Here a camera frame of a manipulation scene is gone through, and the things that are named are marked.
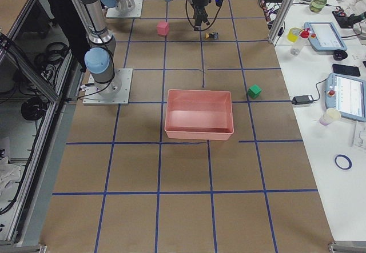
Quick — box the black power adapter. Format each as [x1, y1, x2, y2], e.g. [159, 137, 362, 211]
[291, 95, 315, 105]

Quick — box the small white cup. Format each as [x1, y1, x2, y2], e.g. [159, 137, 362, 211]
[319, 108, 341, 126]

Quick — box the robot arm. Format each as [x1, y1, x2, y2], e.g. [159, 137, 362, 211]
[100, 0, 136, 14]
[72, 0, 210, 105]

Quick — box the aluminium frame post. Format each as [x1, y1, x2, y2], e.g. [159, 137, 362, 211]
[268, 0, 294, 43]

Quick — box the teach pendant far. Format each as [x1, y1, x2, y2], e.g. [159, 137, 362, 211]
[304, 22, 347, 51]

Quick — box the green glass jar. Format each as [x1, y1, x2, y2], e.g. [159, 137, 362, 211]
[309, 0, 327, 13]

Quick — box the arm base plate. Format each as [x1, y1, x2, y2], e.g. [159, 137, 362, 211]
[82, 69, 133, 105]
[106, 0, 144, 19]

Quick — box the black smartphone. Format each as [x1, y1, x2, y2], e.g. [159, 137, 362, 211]
[332, 64, 361, 77]

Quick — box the pink plastic bin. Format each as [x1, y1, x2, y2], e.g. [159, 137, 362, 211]
[164, 89, 234, 140]

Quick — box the white squeeze bottle red cap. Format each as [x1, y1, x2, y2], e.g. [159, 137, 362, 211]
[290, 28, 311, 56]

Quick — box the yellow tape roll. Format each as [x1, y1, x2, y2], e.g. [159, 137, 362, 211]
[287, 27, 302, 43]

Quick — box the person in black trousers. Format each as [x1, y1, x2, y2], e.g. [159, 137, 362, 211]
[48, 0, 90, 73]

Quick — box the teach pendant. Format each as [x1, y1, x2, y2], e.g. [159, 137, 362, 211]
[325, 73, 365, 122]
[304, 22, 347, 51]

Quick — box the pink foam cube centre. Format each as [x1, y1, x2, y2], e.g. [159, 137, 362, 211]
[156, 21, 170, 37]

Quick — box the blue tape ring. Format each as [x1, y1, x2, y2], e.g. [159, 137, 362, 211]
[333, 154, 352, 170]

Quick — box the green foam cube far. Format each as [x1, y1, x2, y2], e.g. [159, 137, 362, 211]
[247, 85, 262, 99]

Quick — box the teach pendant near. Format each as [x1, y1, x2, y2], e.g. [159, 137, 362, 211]
[325, 73, 365, 122]

